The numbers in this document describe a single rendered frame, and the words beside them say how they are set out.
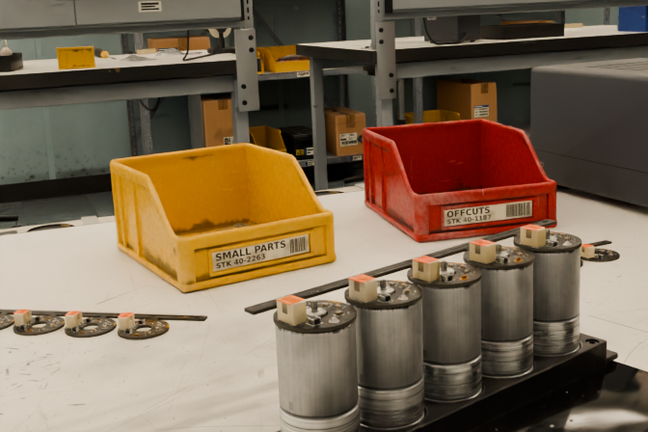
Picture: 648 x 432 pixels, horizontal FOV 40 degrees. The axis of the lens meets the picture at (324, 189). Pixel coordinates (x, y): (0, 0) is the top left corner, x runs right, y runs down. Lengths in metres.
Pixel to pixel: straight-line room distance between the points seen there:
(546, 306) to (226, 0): 2.27
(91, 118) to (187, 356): 4.26
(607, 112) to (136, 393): 0.41
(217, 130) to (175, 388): 3.98
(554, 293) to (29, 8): 2.22
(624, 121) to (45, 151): 4.15
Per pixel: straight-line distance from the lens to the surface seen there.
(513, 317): 0.32
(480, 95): 4.90
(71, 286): 0.54
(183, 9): 2.54
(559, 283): 0.34
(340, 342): 0.26
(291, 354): 0.27
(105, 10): 2.50
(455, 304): 0.30
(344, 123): 4.51
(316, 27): 4.92
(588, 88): 0.68
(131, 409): 0.37
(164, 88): 2.60
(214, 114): 4.33
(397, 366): 0.29
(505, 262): 0.32
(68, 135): 4.66
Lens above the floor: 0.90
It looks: 12 degrees down
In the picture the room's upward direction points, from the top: 3 degrees counter-clockwise
